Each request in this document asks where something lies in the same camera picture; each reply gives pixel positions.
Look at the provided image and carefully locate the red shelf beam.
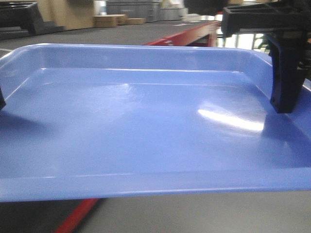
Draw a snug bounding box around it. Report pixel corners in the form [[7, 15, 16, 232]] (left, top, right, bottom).
[[145, 20, 221, 47]]

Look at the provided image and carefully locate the cardboard box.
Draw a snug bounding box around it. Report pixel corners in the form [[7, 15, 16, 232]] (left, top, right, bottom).
[[93, 14, 128, 28]]

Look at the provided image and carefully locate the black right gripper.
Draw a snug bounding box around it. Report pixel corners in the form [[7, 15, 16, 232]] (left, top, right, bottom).
[[221, 1, 311, 113]]

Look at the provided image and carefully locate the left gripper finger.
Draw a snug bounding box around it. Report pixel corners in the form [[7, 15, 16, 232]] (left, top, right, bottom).
[[0, 88, 6, 110]]

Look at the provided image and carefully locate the blue plastic tray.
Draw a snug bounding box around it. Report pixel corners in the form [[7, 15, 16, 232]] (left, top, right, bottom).
[[0, 44, 311, 202]]

